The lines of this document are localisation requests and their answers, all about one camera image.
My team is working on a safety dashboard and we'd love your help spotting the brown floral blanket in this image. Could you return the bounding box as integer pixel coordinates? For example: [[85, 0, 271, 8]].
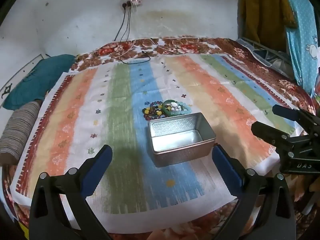
[[1, 37, 318, 240]]

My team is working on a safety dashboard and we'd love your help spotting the rectangular metal tin box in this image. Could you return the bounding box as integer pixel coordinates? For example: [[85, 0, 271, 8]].
[[147, 112, 217, 168]]

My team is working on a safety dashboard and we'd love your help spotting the multicolour bead bracelet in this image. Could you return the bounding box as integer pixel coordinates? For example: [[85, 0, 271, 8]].
[[142, 101, 165, 117]]

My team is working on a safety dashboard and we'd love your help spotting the green jade bangle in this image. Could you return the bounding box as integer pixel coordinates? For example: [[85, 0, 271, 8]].
[[162, 100, 190, 117]]

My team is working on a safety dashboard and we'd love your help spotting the teal pillow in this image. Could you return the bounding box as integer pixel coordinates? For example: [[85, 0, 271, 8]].
[[3, 54, 77, 110]]

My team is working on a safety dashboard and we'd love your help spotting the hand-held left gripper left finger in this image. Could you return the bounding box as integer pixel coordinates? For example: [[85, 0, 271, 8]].
[[29, 144, 113, 240]]

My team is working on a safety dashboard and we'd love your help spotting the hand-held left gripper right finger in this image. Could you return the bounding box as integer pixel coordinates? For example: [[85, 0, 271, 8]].
[[212, 144, 297, 240]]

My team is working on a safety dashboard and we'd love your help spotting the mustard yellow garment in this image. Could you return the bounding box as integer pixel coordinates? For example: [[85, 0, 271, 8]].
[[244, 0, 297, 46]]

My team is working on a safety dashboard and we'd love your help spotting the grey patterned cloth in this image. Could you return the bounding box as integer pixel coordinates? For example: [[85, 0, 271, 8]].
[[236, 37, 298, 78]]

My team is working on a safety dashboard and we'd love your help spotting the black cable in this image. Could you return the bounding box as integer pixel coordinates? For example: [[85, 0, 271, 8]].
[[119, 5, 158, 65], [114, 5, 127, 42]]

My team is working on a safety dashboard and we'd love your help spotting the blue polka-dot cloth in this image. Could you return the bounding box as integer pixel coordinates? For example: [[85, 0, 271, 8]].
[[279, 0, 320, 97]]

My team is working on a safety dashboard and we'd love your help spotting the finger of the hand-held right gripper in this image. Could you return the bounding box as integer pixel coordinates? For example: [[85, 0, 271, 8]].
[[272, 104, 307, 125], [251, 121, 291, 146]]

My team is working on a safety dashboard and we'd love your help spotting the brown striped pillow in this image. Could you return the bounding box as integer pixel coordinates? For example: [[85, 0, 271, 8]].
[[0, 100, 43, 166]]

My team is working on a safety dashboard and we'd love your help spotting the light green bead bracelet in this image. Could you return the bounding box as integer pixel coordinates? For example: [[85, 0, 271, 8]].
[[175, 100, 193, 113]]

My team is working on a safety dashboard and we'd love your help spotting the white power strip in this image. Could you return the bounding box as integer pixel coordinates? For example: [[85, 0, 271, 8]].
[[121, 0, 143, 7]]

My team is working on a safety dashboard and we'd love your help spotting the striped pastel cloth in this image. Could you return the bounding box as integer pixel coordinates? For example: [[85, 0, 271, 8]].
[[11, 54, 304, 230]]

